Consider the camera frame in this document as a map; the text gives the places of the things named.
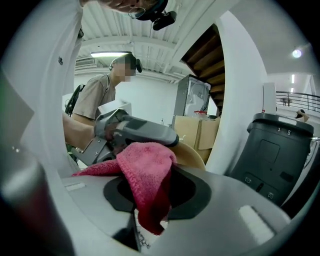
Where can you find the wooden staircase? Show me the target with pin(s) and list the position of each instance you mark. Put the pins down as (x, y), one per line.
(207, 62)

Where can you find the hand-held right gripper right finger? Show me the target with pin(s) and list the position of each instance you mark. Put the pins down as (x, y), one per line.
(225, 200)

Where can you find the person's eyeglasses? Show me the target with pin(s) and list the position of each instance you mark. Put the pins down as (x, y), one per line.
(140, 15)

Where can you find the round ceiling light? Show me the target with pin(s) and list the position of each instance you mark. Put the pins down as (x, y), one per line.
(297, 53)

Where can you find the black head-mounted camera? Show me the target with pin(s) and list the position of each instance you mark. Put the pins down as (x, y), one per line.
(163, 20)

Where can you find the large cardboard box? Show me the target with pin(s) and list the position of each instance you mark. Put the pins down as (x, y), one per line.
(195, 132)

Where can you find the person's face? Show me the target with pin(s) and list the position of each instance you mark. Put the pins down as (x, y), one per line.
(120, 3)

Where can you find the red white container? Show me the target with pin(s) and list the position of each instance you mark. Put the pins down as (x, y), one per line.
(201, 113)

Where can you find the long ceiling lamp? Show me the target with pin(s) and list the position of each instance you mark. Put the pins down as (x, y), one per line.
(110, 54)

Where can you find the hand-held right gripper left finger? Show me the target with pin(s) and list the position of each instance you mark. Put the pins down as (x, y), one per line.
(87, 200)

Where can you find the person's left forearm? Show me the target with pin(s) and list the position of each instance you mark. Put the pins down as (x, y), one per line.
(77, 132)

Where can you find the person's white shirt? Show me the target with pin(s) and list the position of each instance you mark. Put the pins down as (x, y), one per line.
(50, 75)

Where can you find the dark grey bin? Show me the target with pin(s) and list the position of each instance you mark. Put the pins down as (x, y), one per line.
(270, 150)

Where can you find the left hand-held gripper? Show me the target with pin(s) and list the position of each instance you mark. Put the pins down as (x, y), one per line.
(100, 150)

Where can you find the black railing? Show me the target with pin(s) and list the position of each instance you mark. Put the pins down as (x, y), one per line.
(295, 93)

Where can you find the white box appliance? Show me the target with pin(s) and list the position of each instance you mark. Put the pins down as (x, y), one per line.
(269, 98)

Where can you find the brown bowl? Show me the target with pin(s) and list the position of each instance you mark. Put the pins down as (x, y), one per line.
(190, 157)

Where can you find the pink cloth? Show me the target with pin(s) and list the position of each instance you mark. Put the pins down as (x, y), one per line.
(147, 170)

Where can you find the grey metal appliance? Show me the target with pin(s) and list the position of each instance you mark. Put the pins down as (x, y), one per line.
(192, 95)

